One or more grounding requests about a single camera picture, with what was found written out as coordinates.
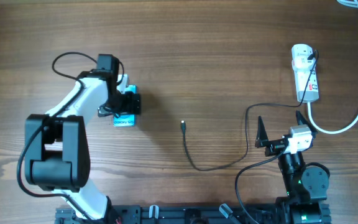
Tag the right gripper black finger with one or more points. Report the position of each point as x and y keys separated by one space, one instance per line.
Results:
x=301 y=120
x=262 y=139

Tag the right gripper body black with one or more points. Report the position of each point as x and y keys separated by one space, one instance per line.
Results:
x=275 y=147

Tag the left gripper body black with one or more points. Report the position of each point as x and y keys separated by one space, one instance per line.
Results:
x=120 y=104

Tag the smartphone with teal screen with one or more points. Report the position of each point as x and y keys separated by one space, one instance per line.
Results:
x=126 y=120

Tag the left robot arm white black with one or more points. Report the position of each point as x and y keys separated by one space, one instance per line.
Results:
x=55 y=160

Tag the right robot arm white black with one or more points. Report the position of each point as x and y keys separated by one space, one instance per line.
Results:
x=306 y=183

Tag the white power strip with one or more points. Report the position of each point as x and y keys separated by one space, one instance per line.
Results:
x=303 y=63

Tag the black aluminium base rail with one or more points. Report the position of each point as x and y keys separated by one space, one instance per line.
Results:
x=197 y=214

